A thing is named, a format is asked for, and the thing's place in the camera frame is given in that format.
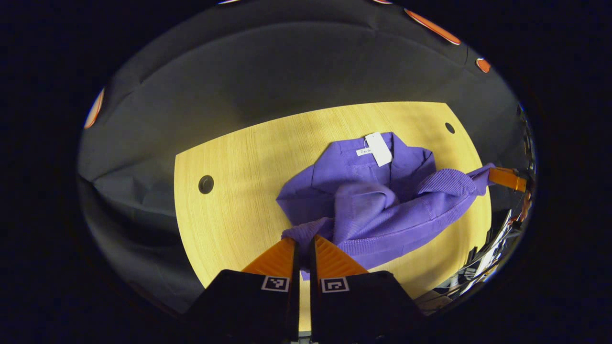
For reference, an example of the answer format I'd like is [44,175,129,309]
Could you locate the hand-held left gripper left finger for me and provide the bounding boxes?
[184,237,300,343]

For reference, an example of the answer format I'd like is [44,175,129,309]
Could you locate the black backdrop cloth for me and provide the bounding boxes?
[76,0,536,316]

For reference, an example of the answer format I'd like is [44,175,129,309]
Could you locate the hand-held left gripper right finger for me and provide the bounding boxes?
[310,235,424,343]

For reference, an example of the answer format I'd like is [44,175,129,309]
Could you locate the white paper hang tag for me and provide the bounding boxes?
[356,132,393,167]

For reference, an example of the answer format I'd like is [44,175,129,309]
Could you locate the purple knit jacket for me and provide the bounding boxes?
[276,132,497,280]

